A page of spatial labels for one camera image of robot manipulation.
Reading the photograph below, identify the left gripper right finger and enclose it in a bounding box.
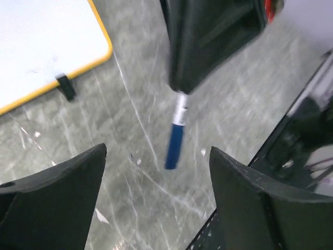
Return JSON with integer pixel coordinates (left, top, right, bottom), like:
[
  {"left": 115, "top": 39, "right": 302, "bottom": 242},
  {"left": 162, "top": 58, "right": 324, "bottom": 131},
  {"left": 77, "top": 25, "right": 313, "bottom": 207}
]
[{"left": 209, "top": 147, "right": 332, "bottom": 249}]

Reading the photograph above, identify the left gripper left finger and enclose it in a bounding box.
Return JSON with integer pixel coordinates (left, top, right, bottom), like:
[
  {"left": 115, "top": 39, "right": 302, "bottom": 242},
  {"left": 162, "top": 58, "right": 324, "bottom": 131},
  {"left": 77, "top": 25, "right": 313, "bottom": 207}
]
[{"left": 1, "top": 143, "right": 107, "bottom": 249}]

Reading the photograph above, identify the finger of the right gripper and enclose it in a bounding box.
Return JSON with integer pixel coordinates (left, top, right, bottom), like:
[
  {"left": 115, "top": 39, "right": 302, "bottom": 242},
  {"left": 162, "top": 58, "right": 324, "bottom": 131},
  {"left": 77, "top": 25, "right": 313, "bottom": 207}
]
[{"left": 160, "top": 0, "right": 267, "bottom": 94}]

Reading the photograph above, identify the white whiteboard marker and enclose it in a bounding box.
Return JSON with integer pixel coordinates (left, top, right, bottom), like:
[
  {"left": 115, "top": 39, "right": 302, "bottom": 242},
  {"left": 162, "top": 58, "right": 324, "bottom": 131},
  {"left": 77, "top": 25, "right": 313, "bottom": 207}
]
[{"left": 172, "top": 92, "right": 188, "bottom": 126}]

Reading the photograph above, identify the blue marker cap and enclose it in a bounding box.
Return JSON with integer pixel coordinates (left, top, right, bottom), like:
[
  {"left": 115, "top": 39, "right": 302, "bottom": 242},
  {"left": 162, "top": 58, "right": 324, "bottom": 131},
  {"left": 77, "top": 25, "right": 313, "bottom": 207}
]
[{"left": 164, "top": 124, "right": 184, "bottom": 170}]

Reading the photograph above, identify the yellow framed whiteboard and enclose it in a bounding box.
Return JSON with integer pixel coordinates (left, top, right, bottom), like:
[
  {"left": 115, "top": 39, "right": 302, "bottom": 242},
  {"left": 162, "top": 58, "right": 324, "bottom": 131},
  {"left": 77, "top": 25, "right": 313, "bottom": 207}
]
[{"left": 1, "top": 1, "right": 112, "bottom": 114}]

